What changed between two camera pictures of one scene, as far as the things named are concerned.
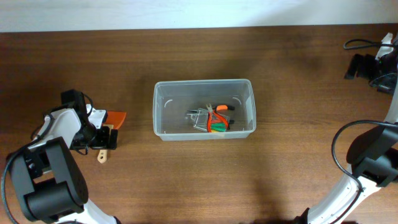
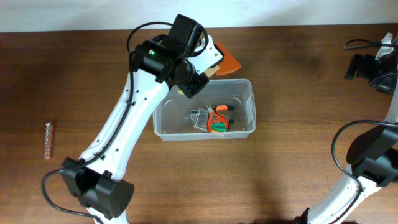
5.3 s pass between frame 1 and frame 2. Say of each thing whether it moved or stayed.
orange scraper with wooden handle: moved
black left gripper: moved
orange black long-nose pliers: stayed
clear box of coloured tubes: stayed
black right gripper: stayed
